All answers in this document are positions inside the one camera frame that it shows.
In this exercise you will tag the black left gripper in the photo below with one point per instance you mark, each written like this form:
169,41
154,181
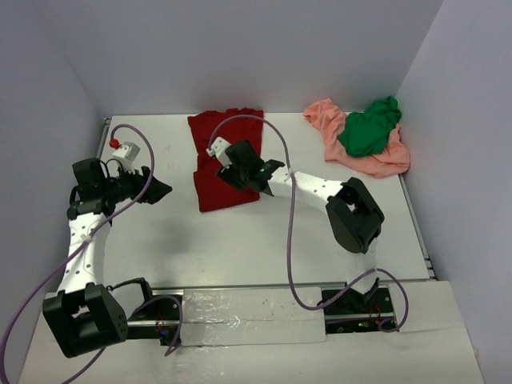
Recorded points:
155,191

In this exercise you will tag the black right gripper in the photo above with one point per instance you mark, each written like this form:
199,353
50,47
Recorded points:
229,176

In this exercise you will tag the red t-shirt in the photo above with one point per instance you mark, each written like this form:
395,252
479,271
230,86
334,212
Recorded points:
213,193

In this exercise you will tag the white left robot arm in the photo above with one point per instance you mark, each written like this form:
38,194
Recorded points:
83,316

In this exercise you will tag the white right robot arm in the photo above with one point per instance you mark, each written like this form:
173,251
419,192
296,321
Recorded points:
354,216

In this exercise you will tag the salmon pink t-shirt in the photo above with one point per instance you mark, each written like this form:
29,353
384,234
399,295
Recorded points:
329,120

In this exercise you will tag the green t-shirt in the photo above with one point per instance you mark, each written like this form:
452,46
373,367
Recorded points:
367,133

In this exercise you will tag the white cardboard front cover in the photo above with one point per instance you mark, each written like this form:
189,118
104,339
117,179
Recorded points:
430,356

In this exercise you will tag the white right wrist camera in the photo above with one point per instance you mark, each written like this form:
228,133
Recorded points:
218,150

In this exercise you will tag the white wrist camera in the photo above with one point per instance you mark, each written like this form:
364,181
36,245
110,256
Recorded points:
218,150
124,153

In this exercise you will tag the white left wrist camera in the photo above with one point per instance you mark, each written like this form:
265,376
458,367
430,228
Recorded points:
124,153

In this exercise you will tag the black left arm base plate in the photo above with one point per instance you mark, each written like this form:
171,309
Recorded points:
158,319

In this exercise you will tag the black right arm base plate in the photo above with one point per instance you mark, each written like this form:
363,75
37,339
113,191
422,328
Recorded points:
350,315

